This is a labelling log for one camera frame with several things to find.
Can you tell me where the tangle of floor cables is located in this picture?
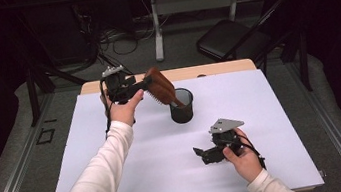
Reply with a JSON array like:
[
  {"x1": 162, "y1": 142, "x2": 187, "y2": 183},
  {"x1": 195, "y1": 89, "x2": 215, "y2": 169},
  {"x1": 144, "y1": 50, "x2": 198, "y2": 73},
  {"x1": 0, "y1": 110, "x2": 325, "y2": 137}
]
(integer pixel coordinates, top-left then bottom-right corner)
[{"x1": 71, "y1": 0, "x2": 163, "y2": 83}]

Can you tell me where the black folding chair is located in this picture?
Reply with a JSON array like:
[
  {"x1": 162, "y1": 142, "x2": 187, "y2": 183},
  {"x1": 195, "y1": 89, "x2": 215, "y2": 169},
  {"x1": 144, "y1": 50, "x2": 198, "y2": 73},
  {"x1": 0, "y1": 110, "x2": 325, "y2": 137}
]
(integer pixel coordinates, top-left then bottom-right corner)
[{"x1": 190, "y1": 0, "x2": 308, "y2": 73}]

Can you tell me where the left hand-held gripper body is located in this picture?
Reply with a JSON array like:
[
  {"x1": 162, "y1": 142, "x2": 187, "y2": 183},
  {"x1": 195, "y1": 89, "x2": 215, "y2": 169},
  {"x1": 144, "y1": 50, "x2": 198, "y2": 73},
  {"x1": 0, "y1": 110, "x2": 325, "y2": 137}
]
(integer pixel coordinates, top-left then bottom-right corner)
[{"x1": 100, "y1": 63, "x2": 141, "y2": 106}]

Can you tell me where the black mesh cup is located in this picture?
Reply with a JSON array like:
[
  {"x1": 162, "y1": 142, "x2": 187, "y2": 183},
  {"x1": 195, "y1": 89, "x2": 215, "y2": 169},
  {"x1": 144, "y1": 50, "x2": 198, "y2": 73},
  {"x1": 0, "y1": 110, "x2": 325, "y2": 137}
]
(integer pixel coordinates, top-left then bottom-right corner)
[{"x1": 167, "y1": 86, "x2": 197, "y2": 126}]

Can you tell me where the left hand-held gripper black cable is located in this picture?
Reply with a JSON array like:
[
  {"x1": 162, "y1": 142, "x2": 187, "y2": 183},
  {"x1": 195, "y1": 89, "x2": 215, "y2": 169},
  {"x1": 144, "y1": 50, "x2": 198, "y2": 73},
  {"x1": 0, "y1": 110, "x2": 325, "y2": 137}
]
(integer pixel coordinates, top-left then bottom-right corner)
[{"x1": 97, "y1": 78, "x2": 119, "y2": 140}]

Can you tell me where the white board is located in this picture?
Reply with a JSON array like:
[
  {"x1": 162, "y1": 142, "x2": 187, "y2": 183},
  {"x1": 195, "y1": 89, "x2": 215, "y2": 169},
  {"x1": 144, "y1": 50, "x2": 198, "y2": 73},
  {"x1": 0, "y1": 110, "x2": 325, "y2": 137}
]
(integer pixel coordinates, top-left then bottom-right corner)
[{"x1": 30, "y1": 61, "x2": 326, "y2": 192}]

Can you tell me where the right hand-held gripper black cable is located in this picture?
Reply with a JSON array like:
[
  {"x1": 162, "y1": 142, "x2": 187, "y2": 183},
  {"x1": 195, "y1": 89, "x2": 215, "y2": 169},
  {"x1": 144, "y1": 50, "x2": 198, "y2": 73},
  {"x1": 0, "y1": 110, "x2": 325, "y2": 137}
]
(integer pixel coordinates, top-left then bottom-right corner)
[{"x1": 237, "y1": 130, "x2": 268, "y2": 174}]

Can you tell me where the white-legged desk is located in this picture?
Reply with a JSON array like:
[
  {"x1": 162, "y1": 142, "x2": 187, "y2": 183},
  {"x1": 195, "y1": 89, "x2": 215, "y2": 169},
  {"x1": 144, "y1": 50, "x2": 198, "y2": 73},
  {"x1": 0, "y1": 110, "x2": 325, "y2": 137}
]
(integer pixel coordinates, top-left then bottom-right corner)
[{"x1": 128, "y1": 0, "x2": 288, "y2": 65}]

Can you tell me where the black metal stand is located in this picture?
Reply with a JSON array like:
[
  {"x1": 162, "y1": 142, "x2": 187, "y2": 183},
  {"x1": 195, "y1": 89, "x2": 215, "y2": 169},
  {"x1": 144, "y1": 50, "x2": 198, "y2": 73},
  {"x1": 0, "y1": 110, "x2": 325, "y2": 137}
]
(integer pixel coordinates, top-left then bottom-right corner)
[{"x1": 13, "y1": 1, "x2": 94, "y2": 129}]

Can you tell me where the hand-held gripper black cable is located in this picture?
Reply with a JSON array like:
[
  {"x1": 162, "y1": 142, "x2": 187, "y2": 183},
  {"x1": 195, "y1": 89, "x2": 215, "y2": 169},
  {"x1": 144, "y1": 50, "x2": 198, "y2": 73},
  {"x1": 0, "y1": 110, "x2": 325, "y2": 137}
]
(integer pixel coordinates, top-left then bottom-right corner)
[
  {"x1": 237, "y1": 130, "x2": 268, "y2": 174},
  {"x1": 97, "y1": 78, "x2": 119, "y2": 140}
]

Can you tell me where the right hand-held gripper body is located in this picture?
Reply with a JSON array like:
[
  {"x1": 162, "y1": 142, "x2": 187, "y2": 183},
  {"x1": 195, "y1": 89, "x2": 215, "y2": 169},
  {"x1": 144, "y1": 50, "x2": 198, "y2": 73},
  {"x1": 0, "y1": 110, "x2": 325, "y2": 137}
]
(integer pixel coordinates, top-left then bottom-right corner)
[{"x1": 199, "y1": 115, "x2": 250, "y2": 165}]

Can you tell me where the person's right hand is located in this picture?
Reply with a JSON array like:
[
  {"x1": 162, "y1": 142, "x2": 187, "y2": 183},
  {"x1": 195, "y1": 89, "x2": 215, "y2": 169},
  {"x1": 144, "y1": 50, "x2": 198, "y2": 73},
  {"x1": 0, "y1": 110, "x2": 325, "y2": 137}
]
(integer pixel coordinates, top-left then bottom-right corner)
[{"x1": 219, "y1": 124, "x2": 265, "y2": 187}]

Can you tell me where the person's left hand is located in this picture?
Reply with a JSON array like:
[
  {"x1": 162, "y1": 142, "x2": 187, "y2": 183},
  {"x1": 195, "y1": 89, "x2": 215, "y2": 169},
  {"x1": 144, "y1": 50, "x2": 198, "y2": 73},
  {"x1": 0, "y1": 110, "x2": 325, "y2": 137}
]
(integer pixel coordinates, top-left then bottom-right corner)
[{"x1": 99, "y1": 86, "x2": 149, "y2": 130}]

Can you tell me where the light wooden table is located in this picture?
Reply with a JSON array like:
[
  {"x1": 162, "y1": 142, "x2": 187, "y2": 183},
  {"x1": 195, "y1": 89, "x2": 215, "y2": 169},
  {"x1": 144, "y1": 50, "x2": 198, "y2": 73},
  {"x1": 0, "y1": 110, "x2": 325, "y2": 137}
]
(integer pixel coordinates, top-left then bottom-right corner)
[{"x1": 35, "y1": 51, "x2": 317, "y2": 192}]

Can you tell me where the brown wooden hairbrush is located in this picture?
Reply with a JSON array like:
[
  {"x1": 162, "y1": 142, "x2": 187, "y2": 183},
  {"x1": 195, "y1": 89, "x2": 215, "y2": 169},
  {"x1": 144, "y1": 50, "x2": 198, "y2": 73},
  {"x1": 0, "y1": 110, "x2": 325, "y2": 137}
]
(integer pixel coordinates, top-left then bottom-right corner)
[{"x1": 142, "y1": 62, "x2": 186, "y2": 113}]

